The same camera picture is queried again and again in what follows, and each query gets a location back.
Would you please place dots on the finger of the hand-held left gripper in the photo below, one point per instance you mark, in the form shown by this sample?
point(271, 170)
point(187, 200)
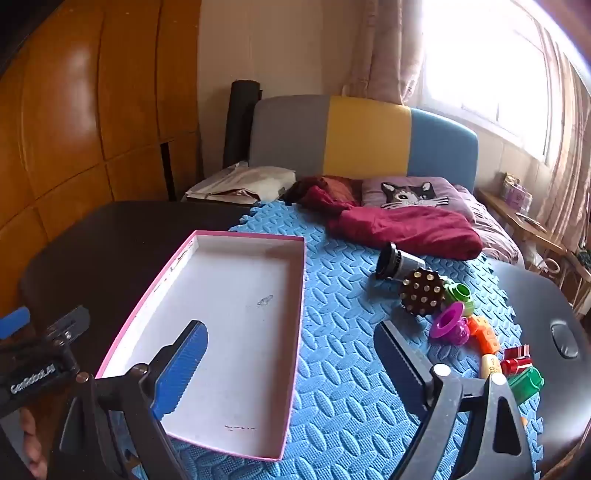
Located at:
point(14, 322)
point(69, 325)

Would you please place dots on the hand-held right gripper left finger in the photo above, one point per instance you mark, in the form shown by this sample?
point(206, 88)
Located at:
point(184, 364)

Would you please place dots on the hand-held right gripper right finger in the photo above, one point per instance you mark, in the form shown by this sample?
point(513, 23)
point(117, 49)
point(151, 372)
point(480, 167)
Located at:
point(399, 362)

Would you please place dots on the purple funnel toy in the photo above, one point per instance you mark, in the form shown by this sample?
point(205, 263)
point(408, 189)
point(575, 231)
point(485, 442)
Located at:
point(445, 321)

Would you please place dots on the brown studded massage brush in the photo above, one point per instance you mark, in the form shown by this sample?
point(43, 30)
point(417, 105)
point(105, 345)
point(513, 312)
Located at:
point(422, 290)

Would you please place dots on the pink cardboard box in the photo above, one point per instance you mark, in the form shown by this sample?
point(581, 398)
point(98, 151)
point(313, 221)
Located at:
point(240, 300)

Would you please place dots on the orange toy blocks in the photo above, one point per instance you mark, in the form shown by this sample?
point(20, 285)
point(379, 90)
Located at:
point(485, 337)

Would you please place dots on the pale yellow oval toy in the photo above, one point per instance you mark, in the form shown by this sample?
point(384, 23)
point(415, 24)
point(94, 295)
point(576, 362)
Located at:
point(491, 364)

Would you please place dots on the green plug-in device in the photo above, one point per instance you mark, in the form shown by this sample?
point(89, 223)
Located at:
point(459, 291)

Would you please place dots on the red flashlight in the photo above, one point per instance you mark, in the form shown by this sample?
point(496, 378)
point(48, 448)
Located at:
point(516, 367)

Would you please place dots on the green plastic stand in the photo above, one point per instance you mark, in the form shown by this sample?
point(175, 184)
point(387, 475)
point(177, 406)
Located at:
point(526, 381)

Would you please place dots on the person's left hand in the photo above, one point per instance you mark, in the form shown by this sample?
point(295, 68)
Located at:
point(32, 438)

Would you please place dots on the blue foam mat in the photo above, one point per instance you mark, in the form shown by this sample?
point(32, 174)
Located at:
point(341, 323)

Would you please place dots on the red blanket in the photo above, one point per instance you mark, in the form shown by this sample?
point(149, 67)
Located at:
point(406, 230)

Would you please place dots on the pink bed sheet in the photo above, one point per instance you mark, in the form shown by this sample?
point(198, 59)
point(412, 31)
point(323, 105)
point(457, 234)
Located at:
point(494, 230)

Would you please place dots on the purple cat print pillow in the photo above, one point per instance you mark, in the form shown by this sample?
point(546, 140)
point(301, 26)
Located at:
point(415, 194)

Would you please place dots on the wooden side shelf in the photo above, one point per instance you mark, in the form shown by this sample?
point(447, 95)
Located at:
point(531, 226)

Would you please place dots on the beige bag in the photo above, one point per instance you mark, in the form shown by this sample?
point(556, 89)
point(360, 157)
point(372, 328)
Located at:
point(249, 182)

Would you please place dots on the purple box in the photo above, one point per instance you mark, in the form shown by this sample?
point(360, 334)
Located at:
point(518, 194)

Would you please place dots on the wooden wardrobe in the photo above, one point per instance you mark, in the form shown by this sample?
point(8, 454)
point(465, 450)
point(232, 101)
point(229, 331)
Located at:
point(92, 115)

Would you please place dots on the grey yellow blue headboard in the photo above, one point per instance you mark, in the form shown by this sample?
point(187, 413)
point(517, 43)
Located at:
point(369, 138)

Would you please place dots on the black rolled mat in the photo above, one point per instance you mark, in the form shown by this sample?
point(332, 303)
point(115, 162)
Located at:
point(240, 120)

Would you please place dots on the pink curtain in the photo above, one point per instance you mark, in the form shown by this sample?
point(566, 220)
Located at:
point(388, 50)
point(568, 152)

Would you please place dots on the window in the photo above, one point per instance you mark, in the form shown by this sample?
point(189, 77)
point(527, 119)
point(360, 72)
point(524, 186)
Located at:
point(480, 60)

